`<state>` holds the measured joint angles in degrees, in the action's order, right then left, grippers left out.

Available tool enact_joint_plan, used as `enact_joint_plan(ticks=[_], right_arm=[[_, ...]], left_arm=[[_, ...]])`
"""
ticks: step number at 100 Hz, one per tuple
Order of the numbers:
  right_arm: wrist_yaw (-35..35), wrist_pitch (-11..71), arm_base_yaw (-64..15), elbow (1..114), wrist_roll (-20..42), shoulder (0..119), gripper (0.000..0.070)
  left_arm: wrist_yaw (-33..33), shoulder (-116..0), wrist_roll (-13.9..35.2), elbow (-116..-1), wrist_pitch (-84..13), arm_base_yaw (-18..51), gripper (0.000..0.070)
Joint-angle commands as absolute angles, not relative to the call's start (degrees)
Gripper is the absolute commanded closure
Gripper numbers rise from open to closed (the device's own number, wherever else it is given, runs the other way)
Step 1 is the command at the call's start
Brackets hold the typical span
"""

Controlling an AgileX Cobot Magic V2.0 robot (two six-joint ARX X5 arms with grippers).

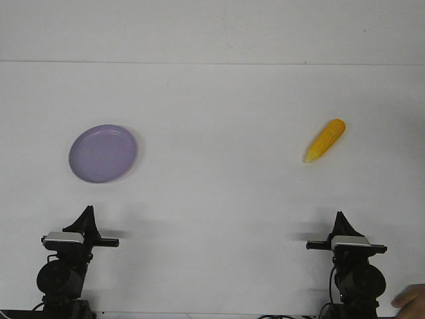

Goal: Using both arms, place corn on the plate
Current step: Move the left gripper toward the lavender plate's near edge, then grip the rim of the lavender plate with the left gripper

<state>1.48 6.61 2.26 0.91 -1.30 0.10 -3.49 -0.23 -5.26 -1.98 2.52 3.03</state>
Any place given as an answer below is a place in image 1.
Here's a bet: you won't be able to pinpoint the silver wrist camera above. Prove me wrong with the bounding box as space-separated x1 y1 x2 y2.
41 232 84 246
331 235 371 250

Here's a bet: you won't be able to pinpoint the yellow corn cob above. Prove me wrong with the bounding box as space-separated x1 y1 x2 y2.
303 118 346 163

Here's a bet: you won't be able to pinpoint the person's hand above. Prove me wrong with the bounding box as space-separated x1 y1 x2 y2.
390 284 424 312

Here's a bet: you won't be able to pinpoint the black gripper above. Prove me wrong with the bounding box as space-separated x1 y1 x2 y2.
306 211 387 264
46 205 120 266

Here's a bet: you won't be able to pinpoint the purple round plate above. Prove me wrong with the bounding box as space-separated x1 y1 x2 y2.
68 124 138 183

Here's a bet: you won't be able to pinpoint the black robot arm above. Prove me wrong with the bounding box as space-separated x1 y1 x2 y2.
306 211 388 318
30 205 120 318

